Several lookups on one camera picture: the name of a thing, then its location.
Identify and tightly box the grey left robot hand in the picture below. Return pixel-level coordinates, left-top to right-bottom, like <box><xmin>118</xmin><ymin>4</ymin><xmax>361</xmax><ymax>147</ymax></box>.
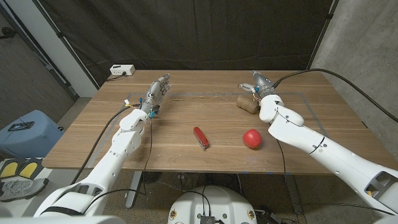
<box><xmin>139</xmin><ymin>73</ymin><xmax>172</xmax><ymax>119</ymax></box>

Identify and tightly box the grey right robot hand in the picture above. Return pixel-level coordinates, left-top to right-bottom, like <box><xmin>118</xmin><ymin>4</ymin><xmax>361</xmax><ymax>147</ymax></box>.
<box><xmin>238</xmin><ymin>70</ymin><xmax>277</xmax><ymax>100</ymax></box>

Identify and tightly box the jute twine spool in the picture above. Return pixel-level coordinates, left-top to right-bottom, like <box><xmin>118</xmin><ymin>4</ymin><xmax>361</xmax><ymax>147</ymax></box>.
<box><xmin>167</xmin><ymin>94</ymin><xmax>261</xmax><ymax>114</ymax></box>

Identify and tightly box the red ball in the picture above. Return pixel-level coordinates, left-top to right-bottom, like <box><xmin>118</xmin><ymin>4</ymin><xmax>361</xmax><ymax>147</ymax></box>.
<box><xmin>243</xmin><ymin>129</ymin><xmax>263</xmax><ymax>149</ymax></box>

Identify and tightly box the white power strip box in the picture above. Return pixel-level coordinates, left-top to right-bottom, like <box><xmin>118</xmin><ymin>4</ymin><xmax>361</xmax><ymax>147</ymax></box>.
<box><xmin>109</xmin><ymin>64</ymin><xmax>136</xmax><ymax>77</ymax></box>

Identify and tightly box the red pocket knife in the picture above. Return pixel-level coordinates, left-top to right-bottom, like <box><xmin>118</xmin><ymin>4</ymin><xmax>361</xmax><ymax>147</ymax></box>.
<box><xmin>193</xmin><ymin>126</ymin><xmax>210</xmax><ymax>151</ymax></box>

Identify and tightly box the black backdrop curtain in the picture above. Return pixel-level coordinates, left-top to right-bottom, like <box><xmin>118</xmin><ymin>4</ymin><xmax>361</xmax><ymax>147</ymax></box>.
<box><xmin>32</xmin><ymin>0</ymin><xmax>339</xmax><ymax>88</ymax></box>

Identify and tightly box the black backdrop stand pole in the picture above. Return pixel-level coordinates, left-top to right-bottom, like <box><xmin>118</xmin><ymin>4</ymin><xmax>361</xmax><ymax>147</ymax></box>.
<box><xmin>32</xmin><ymin>0</ymin><xmax>101</xmax><ymax>90</ymax></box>
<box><xmin>306</xmin><ymin>0</ymin><xmax>340</xmax><ymax>71</ymax></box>

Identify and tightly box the white table leg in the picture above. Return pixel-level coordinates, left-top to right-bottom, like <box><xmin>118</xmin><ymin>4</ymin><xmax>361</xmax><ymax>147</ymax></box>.
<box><xmin>125</xmin><ymin>170</ymin><xmax>143</xmax><ymax>209</ymax></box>

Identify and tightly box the grey table leg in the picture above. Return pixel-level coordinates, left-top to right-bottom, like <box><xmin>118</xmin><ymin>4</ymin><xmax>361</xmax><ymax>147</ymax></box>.
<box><xmin>284</xmin><ymin>174</ymin><xmax>304</xmax><ymax>215</ymax></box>

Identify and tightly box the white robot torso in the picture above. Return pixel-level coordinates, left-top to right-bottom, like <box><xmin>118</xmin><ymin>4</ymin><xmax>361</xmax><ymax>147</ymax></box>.
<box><xmin>167</xmin><ymin>185</ymin><xmax>258</xmax><ymax>224</ymax></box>

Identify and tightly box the blue plastic bin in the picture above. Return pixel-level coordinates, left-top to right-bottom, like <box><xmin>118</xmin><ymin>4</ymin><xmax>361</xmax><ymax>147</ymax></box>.
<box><xmin>0</xmin><ymin>110</ymin><xmax>65</xmax><ymax>158</ymax></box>

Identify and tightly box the yellow foot pedal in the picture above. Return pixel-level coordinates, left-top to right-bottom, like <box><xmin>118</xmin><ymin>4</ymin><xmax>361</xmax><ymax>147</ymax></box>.
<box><xmin>18</xmin><ymin>159</ymin><xmax>42</xmax><ymax>179</ymax></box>
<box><xmin>0</xmin><ymin>160</ymin><xmax>19</xmax><ymax>179</ymax></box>

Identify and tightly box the grey sneaker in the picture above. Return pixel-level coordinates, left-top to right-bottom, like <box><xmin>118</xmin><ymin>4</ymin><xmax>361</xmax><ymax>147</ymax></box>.
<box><xmin>0</xmin><ymin>177</ymin><xmax>50</xmax><ymax>203</ymax></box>

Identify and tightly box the black power strip cable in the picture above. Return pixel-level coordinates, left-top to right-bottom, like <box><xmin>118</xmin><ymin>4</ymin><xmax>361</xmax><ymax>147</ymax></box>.
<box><xmin>105</xmin><ymin>72</ymin><xmax>127</xmax><ymax>83</ymax></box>

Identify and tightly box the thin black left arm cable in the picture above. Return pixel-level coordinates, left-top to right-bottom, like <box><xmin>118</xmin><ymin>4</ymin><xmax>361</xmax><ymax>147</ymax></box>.
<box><xmin>141</xmin><ymin>117</ymin><xmax>154</xmax><ymax>195</ymax></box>

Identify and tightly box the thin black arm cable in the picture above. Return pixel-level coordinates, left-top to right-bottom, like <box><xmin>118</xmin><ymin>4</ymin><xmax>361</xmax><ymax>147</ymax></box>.
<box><xmin>141</xmin><ymin>117</ymin><xmax>154</xmax><ymax>195</ymax></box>
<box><xmin>275</xmin><ymin>138</ymin><xmax>305</xmax><ymax>216</ymax></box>

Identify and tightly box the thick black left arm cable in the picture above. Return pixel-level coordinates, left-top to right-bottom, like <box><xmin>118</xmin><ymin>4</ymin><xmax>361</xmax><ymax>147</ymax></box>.
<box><xmin>70</xmin><ymin>104</ymin><xmax>141</xmax><ymax>185</ymax></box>

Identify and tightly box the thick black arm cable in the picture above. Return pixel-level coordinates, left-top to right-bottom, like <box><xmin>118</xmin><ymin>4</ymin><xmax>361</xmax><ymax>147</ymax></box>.
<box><xmin>70</xmin><ymin>104</ymin><xmax>141</xmax><ymax>185</ymax></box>
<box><xmin>272</xmin><ymin>68</ymin><xmax>398</xmax><ymax>123</ymax></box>

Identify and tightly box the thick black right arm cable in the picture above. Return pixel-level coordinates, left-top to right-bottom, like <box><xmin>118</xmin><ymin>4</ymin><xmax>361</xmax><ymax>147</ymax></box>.
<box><xmin>272</xmin><ymin>68</ymin><xmax>398</xmax><ymax>123</ymax></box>

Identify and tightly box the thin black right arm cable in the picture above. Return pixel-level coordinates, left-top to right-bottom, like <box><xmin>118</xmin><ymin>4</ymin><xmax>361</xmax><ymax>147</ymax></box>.
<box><xmin>275</xmin><ymin>138</ymin><xmax>305</xmax><ymax>216</ymax></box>

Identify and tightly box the black torso cable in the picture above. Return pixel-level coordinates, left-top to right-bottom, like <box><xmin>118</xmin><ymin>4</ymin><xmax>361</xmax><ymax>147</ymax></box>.
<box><xmin>182</xmin><ymin>185</ymin><xmax>213</xmax><ymax>216</ymax></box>

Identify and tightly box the black door handle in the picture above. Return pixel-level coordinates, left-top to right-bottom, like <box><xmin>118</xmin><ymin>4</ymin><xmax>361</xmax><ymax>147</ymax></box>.
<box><xmin>0</xmin><ymin>27</ymin><xmax>17</xmax><ymax>40</ymax></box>

